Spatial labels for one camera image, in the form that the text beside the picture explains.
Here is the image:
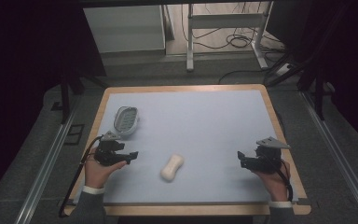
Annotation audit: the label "pale blue table mat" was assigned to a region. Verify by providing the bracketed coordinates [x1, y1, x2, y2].
[73, 90, 299, 204]

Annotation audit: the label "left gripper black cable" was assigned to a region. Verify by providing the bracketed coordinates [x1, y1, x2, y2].
[58, 135, 104, 218]

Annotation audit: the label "white metal desk frame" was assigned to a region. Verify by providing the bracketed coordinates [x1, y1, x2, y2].
[186, 1, 274, 73]

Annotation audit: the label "grey cabinet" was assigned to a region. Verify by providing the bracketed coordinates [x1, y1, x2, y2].
[83, 4, 167, 54]

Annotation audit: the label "black metal stand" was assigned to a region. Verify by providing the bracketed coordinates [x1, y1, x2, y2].
[49, 71, 110, 125]
[265, 3, 352, 121]

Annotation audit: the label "white soap dish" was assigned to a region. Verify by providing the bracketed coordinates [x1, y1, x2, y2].
[113, 105, 140, 136]

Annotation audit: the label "aluminium floor rail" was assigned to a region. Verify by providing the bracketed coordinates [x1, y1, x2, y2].
[301, 91, 358, 224]
[14, 105, 78, 224]

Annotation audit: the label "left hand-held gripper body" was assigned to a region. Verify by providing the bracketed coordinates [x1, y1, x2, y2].
[93, 131, 131, 167]

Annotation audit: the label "person's right hand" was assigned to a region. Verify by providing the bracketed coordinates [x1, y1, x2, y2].
[251, 159, 291, 203]

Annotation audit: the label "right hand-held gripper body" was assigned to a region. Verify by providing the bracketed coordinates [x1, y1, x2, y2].
[244, 136, 292, 175]

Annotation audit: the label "person's left hand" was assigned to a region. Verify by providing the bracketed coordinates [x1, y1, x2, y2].
[84, 147, 128, 189]

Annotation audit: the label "white soap bar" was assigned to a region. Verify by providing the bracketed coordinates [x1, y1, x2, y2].
[159, 153, 185, 183]

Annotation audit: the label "black floor cables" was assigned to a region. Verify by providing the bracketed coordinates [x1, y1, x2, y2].
[180, 2, 288, 86]

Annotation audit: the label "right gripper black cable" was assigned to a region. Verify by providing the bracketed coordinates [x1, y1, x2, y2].
[268, 155, 294, 202]

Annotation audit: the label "white power strip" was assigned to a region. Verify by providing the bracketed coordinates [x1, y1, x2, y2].
[274, 63, 295, 77]

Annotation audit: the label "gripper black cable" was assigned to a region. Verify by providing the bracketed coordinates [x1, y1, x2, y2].
[268, 155, 294, 202]
[58, 135, 104, 218]

